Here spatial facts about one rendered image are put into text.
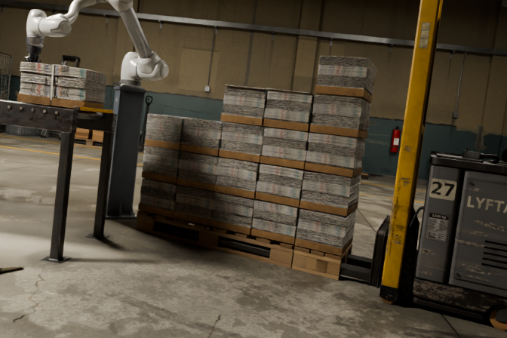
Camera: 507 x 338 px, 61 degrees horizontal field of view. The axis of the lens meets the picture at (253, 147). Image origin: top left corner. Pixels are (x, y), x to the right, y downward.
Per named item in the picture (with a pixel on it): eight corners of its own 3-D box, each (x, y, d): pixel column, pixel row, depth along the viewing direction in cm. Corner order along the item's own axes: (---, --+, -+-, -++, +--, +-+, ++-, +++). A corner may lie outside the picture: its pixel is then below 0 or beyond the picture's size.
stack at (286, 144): (165, 221, 342) (176, 115, 337) (308, 254, 298) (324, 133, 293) (133, 229, 306) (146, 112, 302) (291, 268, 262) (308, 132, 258)
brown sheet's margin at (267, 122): (281, 127, 304) (281, 121, 304) (321, 133, 294) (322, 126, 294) (262, 125, 269) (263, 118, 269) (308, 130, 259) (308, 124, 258)
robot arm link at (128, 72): (130, 81, 346) (133, 53, 345) (148, 83, 339) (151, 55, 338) (115, 78, 332) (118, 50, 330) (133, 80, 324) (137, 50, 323)
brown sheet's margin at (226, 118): (242, 123, 316) (243, 117, 315) (280, 127, 305) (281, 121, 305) (219, 120, 280) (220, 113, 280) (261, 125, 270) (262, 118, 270)
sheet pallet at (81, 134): (132, 149, 951) (135, 122, 948) (117, 150, 869) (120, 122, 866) (80, 142, 961) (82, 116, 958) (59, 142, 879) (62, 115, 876)
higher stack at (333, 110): (307, 253, 298) (331, 66, 291) (351, 264, 287) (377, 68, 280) (290, 268, 262) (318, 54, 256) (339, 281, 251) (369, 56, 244)
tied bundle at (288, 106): (280, 128, 305) (284, 96, 303) (321, 133, 294) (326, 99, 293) (262, 127, 269) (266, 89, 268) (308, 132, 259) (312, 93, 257)
